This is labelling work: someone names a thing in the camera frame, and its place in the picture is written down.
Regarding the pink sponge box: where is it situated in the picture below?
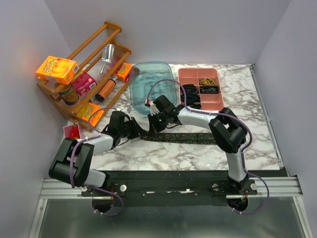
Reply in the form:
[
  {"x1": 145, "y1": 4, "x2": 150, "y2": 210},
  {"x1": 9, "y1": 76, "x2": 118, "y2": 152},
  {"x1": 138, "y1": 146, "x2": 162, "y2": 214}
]
[{"x1": 71, "y1": 70, "x2": 97, "y2": 96}]

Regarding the aluminium rail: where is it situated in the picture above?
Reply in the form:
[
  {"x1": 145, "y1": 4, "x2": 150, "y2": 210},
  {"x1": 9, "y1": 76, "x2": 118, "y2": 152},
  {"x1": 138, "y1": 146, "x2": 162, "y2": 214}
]
[{"x1": 40, "y1": 177, "x2": 303, "y2": 199}]

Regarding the rolled dark blue tie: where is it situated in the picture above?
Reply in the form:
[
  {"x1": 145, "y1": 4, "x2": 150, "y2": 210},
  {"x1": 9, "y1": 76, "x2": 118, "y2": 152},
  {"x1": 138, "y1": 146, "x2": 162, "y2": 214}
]
[{"x1": 200, "y1": 85, "x2": 220, "y2": 94}]

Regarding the red toy pepper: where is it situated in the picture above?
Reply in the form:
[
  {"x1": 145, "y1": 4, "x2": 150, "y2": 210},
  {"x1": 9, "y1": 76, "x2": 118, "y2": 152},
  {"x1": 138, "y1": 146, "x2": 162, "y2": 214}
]
[{"x1": 69, "y1": 125, "x2": 80, "y2": 139}]

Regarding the orange bottle black cap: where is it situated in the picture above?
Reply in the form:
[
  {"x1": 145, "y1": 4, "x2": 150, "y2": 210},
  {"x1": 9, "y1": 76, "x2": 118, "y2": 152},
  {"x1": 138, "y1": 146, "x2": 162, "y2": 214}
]
[{"x1": 95, "y1": 75, "x2": 118, "y2": 102}]

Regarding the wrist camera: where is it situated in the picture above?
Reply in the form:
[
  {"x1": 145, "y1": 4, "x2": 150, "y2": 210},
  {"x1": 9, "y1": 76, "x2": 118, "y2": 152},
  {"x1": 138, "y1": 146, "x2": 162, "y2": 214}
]
[
  {"x1": 145, "y1": 100, "x2": 160, "y2": 116},
  {"x1": 116, "y1": 106, "x2": 132, "y2": 119}
]

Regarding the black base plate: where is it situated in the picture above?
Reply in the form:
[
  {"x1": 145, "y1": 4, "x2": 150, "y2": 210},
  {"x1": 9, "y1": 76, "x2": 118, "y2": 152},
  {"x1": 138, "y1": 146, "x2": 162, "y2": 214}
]
[{"x1": 50, "y1": 170, "x2": 290, "y2": 208}]

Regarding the dark round can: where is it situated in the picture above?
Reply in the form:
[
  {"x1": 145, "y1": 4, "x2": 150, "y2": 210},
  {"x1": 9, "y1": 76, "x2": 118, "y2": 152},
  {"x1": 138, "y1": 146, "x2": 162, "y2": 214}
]
[{"x1": 58, "y1": 84, "x2": 79, "y2": 105}]

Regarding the dark patterned necktie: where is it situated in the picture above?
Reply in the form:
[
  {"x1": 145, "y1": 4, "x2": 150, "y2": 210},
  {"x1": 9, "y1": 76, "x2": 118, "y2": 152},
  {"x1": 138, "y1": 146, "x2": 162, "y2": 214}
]
[{"x1": 140, "y1": 132, "x2": 216, "y2": 145}]

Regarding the small orange box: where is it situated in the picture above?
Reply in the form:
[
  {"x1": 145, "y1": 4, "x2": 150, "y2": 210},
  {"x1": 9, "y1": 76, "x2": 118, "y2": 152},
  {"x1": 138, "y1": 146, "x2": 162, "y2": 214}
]
[{"x1": 114, "y1": 62, "x2": 133, "y2": 82}]

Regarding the teal transparent plastic tray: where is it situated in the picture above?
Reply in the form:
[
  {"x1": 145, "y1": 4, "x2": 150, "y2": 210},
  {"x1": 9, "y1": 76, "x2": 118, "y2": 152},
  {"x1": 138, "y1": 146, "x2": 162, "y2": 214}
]
[{"x1": 129, "y1": 61, "x2": 178, "y2": 115}]

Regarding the rolled black tie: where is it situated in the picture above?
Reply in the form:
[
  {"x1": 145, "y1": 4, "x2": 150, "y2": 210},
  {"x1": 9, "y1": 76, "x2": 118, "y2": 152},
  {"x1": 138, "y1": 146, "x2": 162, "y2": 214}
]
[{"x1": 180, "y1": 84, "x2": 199, "y2": 94}]

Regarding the orange box lower shelf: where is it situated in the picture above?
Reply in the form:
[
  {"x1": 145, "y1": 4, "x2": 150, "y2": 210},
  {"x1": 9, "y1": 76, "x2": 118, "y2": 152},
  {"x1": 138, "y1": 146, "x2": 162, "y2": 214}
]
[{"x1": 77, "y1": 102, "x2": 104, "y2": 126}]

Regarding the rolled dark gold tie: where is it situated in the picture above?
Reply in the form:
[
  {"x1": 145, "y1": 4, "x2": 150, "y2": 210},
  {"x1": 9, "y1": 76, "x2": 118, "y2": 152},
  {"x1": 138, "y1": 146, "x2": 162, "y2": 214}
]
[{"x1": 188, "y1": 103, "x2": 202, "y2": 110}]

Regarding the large orange sponge box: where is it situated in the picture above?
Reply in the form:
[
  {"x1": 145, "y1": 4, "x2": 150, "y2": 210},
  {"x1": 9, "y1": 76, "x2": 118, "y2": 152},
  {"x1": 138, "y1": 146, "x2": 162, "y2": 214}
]
[{"x1": 36, "y1": 56, "x2": 79, "y2": 85}]

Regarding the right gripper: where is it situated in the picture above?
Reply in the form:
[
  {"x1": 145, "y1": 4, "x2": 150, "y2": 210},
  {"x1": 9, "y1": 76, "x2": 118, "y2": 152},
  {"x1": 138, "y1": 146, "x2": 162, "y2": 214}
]
[{"x1": 148, "y1": 111, "x2": 168, "y2": 136}]

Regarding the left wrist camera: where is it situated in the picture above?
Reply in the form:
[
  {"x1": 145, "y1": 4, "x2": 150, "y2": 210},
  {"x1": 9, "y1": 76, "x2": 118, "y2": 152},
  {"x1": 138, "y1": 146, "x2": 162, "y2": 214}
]
[{"x1": 116, "y1": 106, "x2": 132, "y2": 119}]

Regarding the rolled teal tie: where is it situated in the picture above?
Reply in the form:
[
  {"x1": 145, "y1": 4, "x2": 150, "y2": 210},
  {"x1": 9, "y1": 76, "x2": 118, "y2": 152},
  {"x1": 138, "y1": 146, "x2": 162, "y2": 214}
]
[{"x1": 181, "y1": 93, "x2": 201, "y2": 103}]

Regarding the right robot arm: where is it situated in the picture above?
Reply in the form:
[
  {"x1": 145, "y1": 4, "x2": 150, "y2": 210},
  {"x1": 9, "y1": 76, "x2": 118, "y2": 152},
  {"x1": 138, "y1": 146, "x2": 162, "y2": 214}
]
[{"x1": 145, "y1": 95, "x2": 250, "y2": 194}]

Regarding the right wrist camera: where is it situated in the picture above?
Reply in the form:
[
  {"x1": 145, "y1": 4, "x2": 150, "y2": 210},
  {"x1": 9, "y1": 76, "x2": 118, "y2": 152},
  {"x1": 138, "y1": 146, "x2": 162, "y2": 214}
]
[{"x1": 145, "y1": 100, "x2": 160, "y2": 116}]

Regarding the wooden tiered rack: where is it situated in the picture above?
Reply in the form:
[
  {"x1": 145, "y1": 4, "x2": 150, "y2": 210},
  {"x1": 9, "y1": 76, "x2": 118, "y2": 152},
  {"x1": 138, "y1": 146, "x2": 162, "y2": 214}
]
[{"x1": 37, "y1": 21, "x2": 132, "y2": 132}]

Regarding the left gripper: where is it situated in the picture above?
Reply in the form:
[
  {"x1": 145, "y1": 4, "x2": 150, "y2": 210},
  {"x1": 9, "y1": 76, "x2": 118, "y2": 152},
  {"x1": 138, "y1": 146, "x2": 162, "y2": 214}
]
[{"x1": 118, "y1": 117, "x2": 146, "y2": 139}]

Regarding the pink divided organizer box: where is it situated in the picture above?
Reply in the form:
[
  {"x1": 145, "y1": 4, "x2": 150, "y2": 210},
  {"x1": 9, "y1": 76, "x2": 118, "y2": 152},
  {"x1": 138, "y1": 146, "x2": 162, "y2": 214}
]
[{"x1": 178, "y1": 67, "x2": 224, "y2": 111}]

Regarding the small pink bin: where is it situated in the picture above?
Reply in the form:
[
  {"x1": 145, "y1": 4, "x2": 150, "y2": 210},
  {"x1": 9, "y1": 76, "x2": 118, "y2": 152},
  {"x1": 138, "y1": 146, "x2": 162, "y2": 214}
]
[{"x1": 63, "y1": 123, "x2": 84, "y2": 139}]

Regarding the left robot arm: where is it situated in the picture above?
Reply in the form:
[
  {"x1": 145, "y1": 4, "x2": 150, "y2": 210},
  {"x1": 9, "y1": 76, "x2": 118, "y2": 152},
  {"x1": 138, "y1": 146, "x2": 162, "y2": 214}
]
[{"x1": 49, "y1": 111, "x2": 147, "y2": 196}]

